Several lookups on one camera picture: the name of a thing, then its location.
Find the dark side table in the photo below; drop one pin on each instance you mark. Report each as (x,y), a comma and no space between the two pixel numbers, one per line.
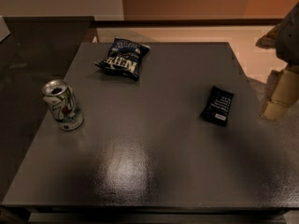
(36,51)

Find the blue kettle chips bag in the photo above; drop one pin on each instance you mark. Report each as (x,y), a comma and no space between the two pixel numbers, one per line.
(124,58)

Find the black rxbar blueberry wrapper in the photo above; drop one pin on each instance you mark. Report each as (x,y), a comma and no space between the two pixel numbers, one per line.
(218,106)

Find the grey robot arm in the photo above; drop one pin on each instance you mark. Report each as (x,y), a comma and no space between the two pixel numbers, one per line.
(284,38)

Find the silver 7up soda can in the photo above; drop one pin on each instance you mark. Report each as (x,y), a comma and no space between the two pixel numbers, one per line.
(63,104)

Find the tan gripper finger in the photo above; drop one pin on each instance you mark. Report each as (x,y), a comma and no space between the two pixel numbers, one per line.
(281,92)

